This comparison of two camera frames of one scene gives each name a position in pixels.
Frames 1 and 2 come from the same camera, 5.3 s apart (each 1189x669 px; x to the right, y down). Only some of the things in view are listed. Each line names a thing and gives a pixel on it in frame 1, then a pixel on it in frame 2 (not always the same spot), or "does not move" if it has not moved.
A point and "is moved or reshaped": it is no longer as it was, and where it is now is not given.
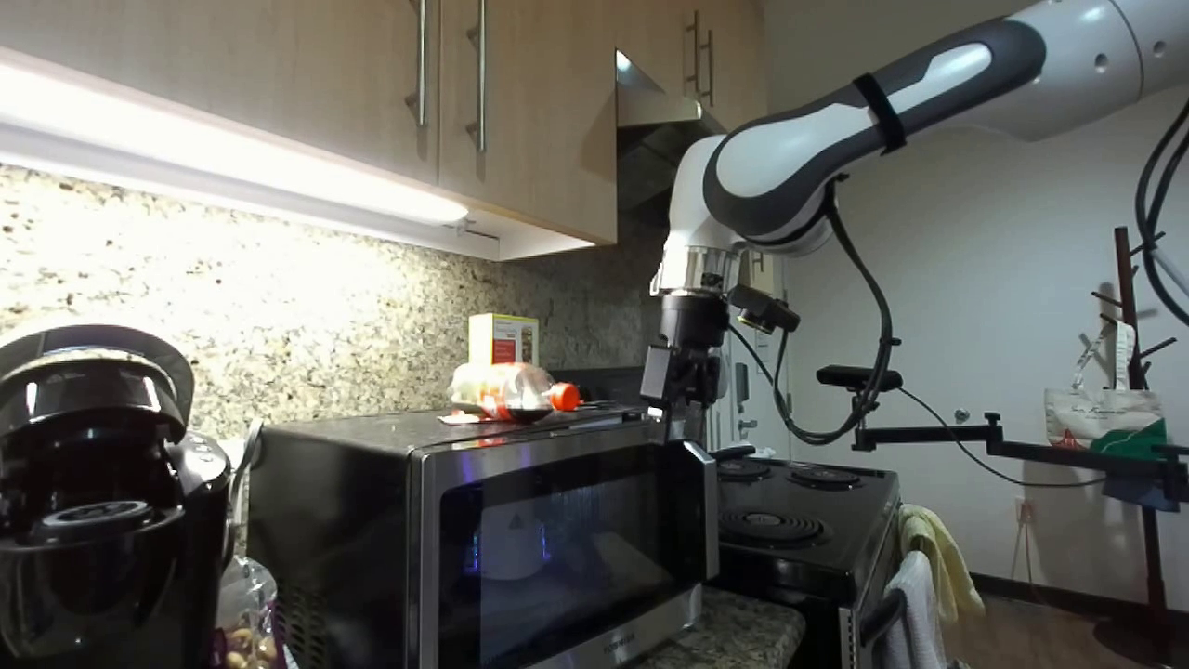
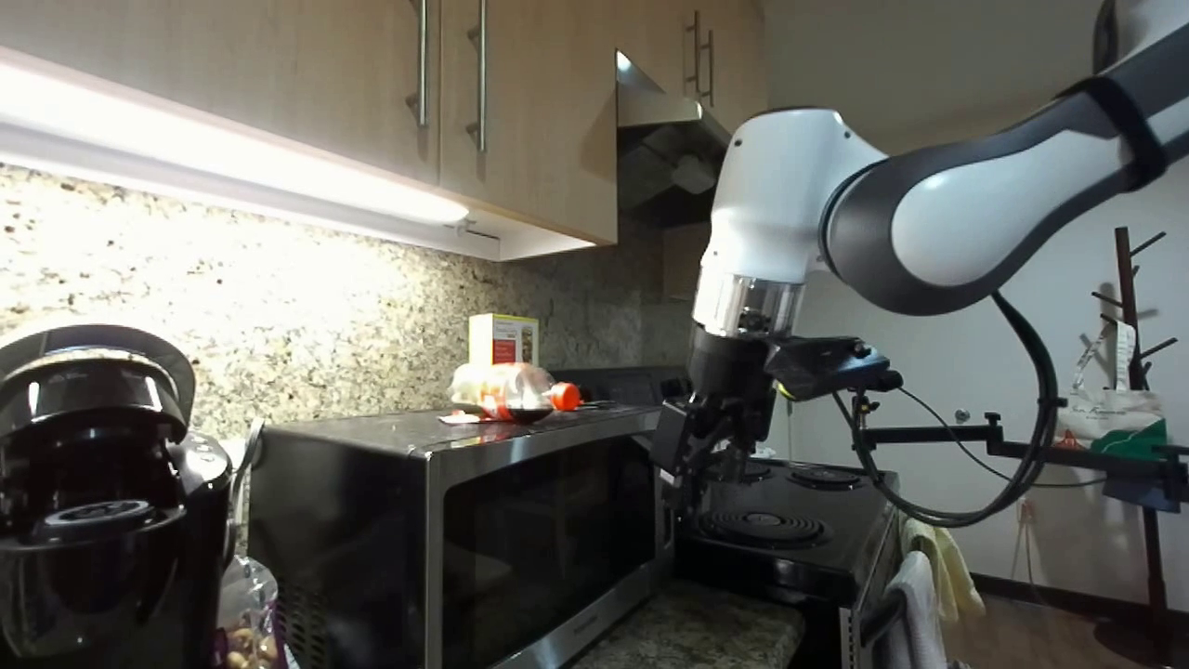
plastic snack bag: x=248 y=625 does not move
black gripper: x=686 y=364 → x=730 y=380
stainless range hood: x=653 y=132 does not move
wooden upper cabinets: x=515 y=102 does not move
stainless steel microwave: x=505 y=535 is moved or reshaped
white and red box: x=503 y=340 does not move
